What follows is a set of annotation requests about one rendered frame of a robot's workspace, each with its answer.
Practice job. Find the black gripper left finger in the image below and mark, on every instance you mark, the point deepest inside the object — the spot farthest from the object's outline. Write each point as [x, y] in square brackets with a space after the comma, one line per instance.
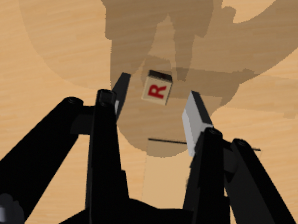
[28, 168]

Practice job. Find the tan block with red letter r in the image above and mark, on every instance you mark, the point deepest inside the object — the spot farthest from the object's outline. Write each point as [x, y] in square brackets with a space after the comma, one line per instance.
[157, 87]

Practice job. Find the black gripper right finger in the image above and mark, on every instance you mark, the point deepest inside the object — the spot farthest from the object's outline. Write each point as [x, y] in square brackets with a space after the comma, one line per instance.
[251, 193]

